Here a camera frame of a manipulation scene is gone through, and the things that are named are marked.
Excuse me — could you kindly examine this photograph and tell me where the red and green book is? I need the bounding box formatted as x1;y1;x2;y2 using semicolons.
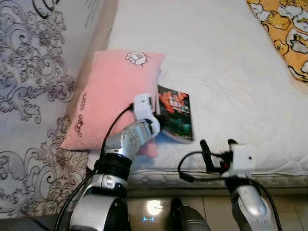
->
157;84;194;144

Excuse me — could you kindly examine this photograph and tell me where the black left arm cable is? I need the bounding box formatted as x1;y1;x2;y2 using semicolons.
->
54;103;135;231

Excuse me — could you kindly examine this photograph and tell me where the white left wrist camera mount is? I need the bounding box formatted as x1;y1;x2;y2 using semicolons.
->
133;93;155;124

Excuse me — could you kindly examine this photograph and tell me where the beige bed base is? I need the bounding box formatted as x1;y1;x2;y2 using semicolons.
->
126;172;308;197

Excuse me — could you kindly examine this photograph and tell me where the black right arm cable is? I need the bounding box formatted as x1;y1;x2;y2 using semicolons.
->
177;151;282;231

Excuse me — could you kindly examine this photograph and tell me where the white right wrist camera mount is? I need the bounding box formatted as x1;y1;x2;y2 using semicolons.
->
229;143;256;178

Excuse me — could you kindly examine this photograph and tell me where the dark grey right robot leg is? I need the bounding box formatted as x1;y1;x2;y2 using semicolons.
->
170;197;211;231

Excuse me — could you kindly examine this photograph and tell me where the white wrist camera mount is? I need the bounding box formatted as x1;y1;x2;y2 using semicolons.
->
133;93;155;124
229;143;256;178

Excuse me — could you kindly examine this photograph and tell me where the grey ornate patterned headboard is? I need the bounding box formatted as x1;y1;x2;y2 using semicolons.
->
0;0;118;219

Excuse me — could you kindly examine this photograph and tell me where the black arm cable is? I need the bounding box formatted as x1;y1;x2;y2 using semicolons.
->
54;103;135;231
177;151;282;231

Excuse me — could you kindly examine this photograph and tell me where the pink pillow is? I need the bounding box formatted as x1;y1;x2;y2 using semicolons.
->
61;50;165;157

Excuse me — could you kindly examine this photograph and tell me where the white mattress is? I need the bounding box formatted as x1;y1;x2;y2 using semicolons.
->
87;0;308;176

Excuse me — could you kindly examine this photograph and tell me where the yellow cartoon egg blanket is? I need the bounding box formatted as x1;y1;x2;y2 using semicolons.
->
247;0;308;82

